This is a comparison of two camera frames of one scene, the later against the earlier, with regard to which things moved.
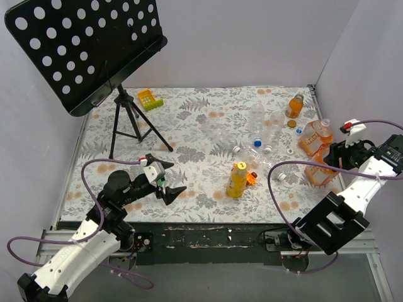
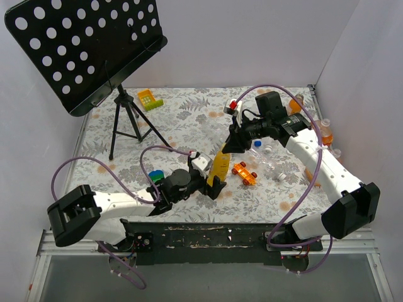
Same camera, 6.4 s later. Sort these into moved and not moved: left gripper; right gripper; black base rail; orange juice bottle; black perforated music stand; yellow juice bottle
Moved: yellow juice bottle; right gripper; left gripper
Not moved: black perforated music stand; orange juice bottle; black base rail
